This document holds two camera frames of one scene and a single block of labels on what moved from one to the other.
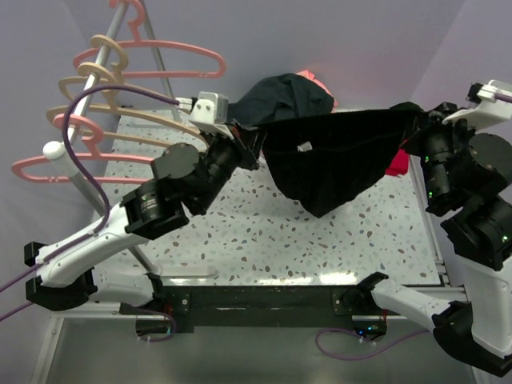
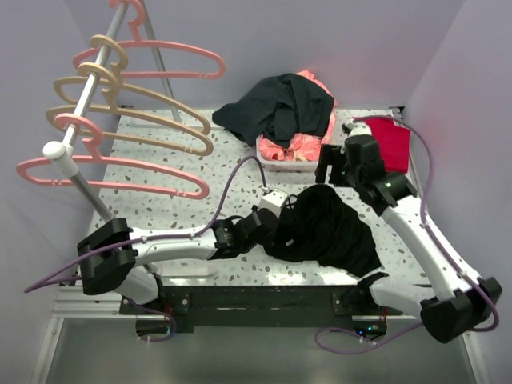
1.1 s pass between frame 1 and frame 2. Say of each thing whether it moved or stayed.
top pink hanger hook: stayed
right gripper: moved
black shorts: moved
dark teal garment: stayed
